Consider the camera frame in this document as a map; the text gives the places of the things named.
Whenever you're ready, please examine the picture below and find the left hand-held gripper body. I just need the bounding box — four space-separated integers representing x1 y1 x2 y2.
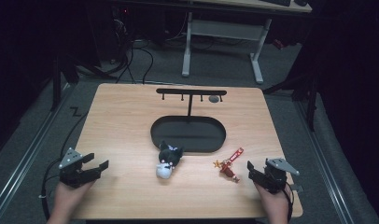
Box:
58 147 102 189

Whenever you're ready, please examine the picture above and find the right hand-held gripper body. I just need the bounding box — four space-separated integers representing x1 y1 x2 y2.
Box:
260 157 301 194

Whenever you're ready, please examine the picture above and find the red keychain with gold star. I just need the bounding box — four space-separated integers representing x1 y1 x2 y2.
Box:
213 147 245 184

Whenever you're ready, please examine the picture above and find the black and white plush keychain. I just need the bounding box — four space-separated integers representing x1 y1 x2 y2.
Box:
155 140 185 180

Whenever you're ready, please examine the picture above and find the black key rack with tray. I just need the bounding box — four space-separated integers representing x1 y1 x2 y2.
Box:
149 88 228 154

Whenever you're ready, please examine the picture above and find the person's left hand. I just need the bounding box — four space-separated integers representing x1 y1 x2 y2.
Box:
51 180 95 216

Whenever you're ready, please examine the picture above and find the person's right hand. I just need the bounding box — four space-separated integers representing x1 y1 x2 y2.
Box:
254 182 290 224

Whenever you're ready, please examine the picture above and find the black metal stand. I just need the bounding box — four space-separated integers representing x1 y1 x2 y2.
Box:
261 71 319 132
50 55 117 111

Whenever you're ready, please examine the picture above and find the dark computer tower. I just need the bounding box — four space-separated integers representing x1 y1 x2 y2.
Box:
111 6 135 63

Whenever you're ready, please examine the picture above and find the light wooden desk top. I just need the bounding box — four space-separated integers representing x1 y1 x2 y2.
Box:
190 0 313 14

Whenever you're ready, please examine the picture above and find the black keyboard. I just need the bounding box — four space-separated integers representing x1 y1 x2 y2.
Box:
260 0 292 7

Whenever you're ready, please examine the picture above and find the black floor cable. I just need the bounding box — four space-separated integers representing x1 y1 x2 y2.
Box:
60 111 90 157

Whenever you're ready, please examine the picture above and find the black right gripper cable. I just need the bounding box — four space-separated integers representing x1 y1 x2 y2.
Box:
282 181 295 222

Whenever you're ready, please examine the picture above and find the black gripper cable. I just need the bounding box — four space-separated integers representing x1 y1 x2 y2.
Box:
41 158 63 220
282 181 295 222

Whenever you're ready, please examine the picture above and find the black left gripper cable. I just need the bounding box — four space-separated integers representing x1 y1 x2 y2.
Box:
41 158 63 220

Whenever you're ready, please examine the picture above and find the grey metal floor rail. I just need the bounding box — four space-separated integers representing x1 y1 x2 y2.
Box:
0 83 74 220
294 101 355 224

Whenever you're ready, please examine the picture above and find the bundle of black floor cables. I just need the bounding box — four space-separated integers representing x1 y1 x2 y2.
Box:
114 38 155 85

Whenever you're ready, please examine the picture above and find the white metal desk frame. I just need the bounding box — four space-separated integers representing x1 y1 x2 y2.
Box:
181 11 273 84

